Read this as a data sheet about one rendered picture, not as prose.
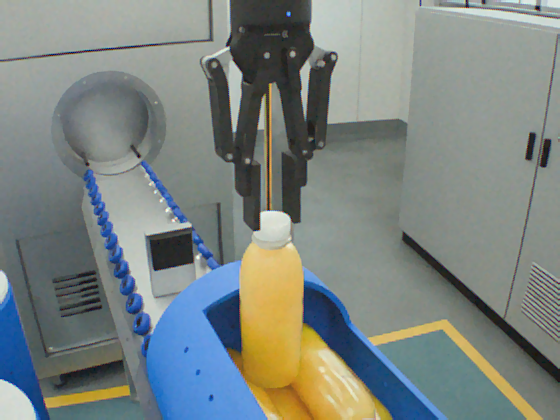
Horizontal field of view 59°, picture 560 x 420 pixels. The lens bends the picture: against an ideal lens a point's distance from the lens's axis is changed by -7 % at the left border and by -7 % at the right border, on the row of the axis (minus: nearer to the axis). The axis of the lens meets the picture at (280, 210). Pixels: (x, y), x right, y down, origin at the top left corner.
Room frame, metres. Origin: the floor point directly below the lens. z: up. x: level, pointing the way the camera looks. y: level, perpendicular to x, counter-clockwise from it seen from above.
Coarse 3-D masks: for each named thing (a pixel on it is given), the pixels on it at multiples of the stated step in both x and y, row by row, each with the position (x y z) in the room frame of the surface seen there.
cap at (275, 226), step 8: (264, 216) 0.50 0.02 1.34; (272, 216) 0.50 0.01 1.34; (280, 216) 0.50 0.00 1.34; (288, 216) 0.50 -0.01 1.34; (264, 224) 0.48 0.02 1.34; (272, 224) 0.48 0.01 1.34; (280, 224) 0.48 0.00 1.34; (288, 224) 0.49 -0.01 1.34; (256, 232) 0.49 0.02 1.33; (264, 232) 0.48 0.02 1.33; (272, 232) 0.48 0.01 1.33; (280, 232) 0.48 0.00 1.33; (288, 232) 0.49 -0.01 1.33; (264, 240) 0.48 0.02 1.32; (272, 240) 0.48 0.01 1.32; (280, 240) 0.48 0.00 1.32
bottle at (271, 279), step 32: (256, 256) 0.48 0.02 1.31; (288, 256) 0.48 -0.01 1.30; (256, 288) 0.47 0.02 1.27; (288, 288) 0.47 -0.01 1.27; (256, 320) 0.47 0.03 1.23; (288, 320) 0.47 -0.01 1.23; (256, 352) 0.47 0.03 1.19; (288, 352) 0.47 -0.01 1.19; (256, 384) 0.47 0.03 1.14; (288, 384) 0.47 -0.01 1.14
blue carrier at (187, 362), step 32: (192, 288) 0.56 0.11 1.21; (224, 288) 0.54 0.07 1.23; (320, 288) 0.58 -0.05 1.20; (160, 320) 0.54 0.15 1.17; (192, 320) 0.51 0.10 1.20; (224, 320) 0.58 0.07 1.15; (320, 320) 0.64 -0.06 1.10; (160, 352) 0.50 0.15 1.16; (192, 352) 0.46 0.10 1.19; (224, 352) 0.44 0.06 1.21; (352, 352) 0.59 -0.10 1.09; (160, 384) 0.47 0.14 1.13; (192, 384) 0.42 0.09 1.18; (224, 384) 0.40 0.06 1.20; (384, 384) 0.52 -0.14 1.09; (192, 416) 0.39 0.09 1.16; (224, 416) 0.37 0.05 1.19; (256, 416) 0.35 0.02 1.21; (416, 416) 0.45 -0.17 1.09
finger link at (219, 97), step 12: (216, 60) 0.47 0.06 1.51; (204, 72) 0.48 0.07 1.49; (216, 72) 0.47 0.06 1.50; (216, 84) 0.47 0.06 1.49; (216, 96) 0.47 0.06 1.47; (228, 96) 0.47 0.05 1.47; (216, 108) 0.47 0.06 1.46; (228, 108) 0.47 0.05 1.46; (216, 120) 0.47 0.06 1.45; (228, 120) 0.47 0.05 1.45; (216, 132) 0.48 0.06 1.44; (228, 132) 0.47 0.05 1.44; (216, 144) 0.48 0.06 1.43; (228, 144) 0.47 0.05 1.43; (228, 156) 0.47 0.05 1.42
